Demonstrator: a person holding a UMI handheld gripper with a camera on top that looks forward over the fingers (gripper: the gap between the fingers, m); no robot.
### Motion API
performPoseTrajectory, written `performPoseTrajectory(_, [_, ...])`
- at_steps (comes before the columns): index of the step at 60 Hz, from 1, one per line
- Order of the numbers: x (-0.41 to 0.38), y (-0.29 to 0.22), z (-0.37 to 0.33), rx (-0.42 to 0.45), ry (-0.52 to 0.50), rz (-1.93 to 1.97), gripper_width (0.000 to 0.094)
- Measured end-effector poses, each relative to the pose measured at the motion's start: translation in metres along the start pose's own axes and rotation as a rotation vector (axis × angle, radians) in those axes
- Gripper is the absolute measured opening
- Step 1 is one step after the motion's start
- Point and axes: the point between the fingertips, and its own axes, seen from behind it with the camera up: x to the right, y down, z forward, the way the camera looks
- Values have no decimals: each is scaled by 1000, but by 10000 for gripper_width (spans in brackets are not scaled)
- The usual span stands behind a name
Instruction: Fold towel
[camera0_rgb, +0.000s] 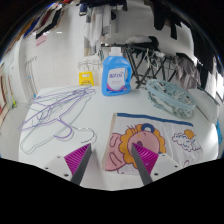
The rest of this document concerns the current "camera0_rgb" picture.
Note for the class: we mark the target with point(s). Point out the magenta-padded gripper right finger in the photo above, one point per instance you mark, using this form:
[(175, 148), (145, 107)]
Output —
[(146, 159)]

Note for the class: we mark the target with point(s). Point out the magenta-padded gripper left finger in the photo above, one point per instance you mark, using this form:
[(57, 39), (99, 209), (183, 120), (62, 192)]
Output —
[(77, 159)]

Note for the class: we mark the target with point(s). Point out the cartoon print white towel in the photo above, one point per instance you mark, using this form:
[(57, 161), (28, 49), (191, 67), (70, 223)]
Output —
[(146, 135)]

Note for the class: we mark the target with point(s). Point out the round pale blue peg hanger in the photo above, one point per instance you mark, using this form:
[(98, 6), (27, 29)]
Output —
[(173, 100)]

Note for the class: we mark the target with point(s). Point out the white folded bedding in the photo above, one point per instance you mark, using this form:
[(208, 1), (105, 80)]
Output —
[(208, 103)]

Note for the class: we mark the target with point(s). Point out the blue detergent bottle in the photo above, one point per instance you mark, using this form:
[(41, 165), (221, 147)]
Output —
[(116, 80)]

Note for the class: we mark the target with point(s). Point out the grey garment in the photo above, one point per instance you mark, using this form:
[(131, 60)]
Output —
[(188, 71)]

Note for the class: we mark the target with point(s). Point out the black folding drying rack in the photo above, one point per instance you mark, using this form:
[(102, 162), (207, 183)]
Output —
[(140, 58)]

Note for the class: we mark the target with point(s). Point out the black garment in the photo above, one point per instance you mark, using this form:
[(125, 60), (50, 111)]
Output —
[(154, 42)]

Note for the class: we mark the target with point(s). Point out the white cushion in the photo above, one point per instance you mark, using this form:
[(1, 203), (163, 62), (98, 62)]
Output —
[(136, 40)]

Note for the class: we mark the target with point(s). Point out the row of colourful hung clothes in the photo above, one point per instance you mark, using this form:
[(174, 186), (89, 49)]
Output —
[(36, 20)]

